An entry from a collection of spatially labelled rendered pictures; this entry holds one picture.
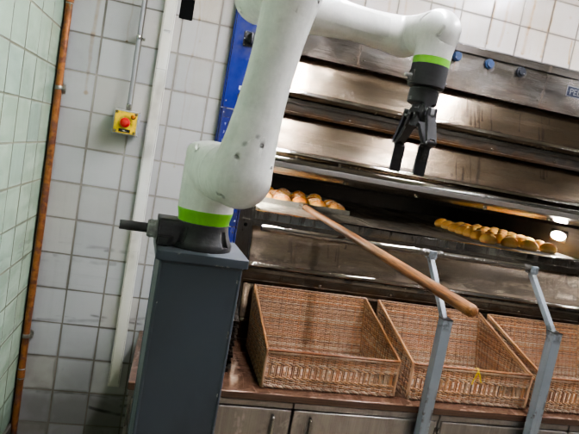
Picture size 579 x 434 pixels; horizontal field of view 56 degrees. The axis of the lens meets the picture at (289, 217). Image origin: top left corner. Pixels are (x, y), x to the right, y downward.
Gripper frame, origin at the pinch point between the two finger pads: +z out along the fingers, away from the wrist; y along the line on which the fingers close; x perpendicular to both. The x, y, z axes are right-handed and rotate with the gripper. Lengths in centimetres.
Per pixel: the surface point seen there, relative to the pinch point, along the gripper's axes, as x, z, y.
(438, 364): 55, 68, -47
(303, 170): 0, 8, -95
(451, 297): 9.4, 27.1, 19.0
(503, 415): 92, 88, -50
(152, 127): -64, 3, -111
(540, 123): 117, -38, -105
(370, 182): 31, 7, -93
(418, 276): 10.4, 27.1, 0.4
